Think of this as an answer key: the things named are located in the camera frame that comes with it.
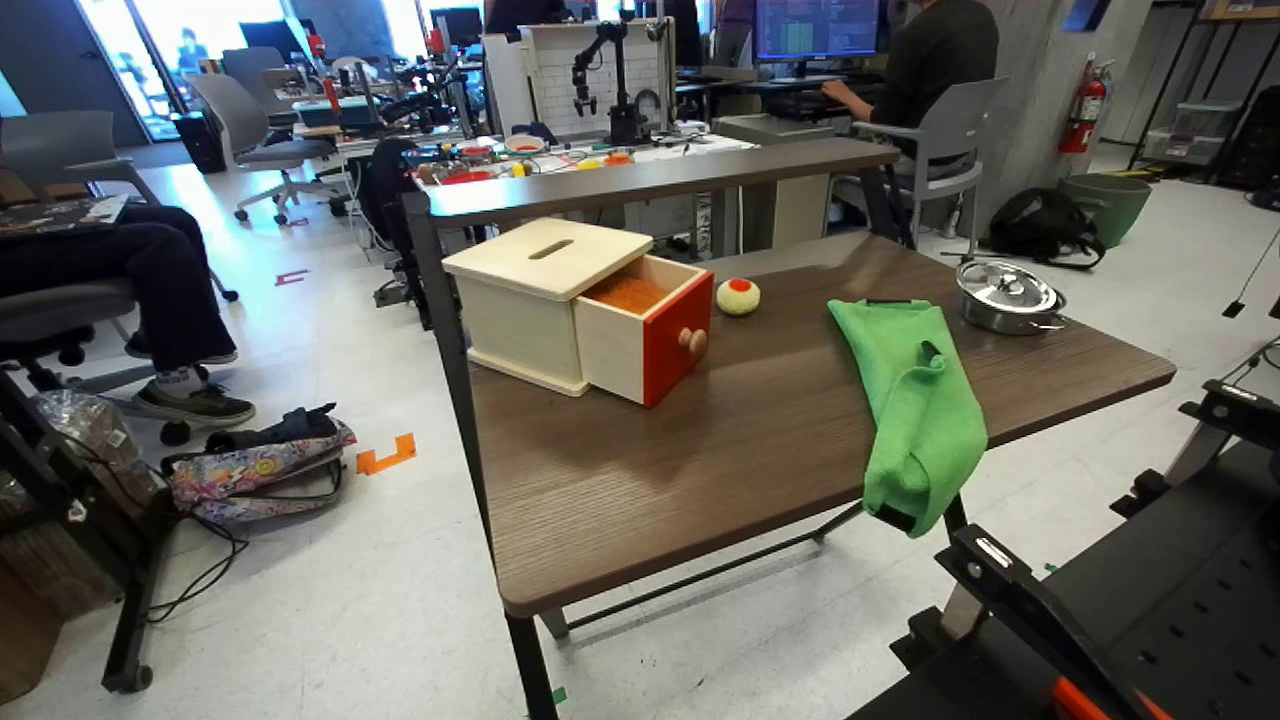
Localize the fluffy yellow-green egg toy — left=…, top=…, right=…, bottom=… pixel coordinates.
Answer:
left=713, top=271, right=769, bottom=319

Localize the wooden drawer with red front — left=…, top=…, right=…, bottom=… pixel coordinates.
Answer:
left=574, top=251, right=718, bottom=407

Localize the pale wooden slot box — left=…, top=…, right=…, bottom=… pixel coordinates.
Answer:
left=439, top=215, right=656, bottom=400

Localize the brown desk with toys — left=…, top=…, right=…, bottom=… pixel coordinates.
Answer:
left=396, top=131, right=905, bottom=335

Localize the green microfiber cloth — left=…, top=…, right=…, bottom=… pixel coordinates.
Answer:
left=824, top=297, right=992, bottom=541

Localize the white backdrop board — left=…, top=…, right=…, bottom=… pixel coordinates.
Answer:
left=479, top=18, right=678, bottom=144

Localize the silver pot with lid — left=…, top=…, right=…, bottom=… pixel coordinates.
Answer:
left=950, top=255, right=1073, bottom=341

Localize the computer monitor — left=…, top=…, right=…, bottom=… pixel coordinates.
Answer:
left=753, top=0, right=886, bottom=68

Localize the grey plastic chair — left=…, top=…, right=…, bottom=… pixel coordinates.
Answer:
left=853, top=76, right=1004, bottom=251

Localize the colourful patterned backpack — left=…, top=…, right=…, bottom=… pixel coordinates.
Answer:
left=158, top=400, right=358, bottom=534

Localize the black backpack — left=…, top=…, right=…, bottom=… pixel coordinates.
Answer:
left=979, top=186, right=1103, bottom=269

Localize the seated person in black shirt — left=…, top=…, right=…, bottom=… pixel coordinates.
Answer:
left=816, top=0, right=1004, bottom=131

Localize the grey swivel office chair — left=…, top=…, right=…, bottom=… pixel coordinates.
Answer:
left=185, top=68, right=350, bottom=228

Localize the seated person in dark trousers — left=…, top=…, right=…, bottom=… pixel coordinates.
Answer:
left=0, top=197, right=261, bottom=432

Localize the green bin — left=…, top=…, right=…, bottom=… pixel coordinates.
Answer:
left=1063, top=168, right=1160, bottom=251

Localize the red fire extinguisher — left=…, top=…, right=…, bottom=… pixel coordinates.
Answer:
left=1056, top=54, right=1110, bottom=159

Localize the grey office chair with armrest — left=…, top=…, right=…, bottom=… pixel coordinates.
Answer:
left=0, top=107, right=242, bottom=452

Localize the black cable on floor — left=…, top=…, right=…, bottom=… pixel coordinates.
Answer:
left=142, top=518, right=253, bottom=627

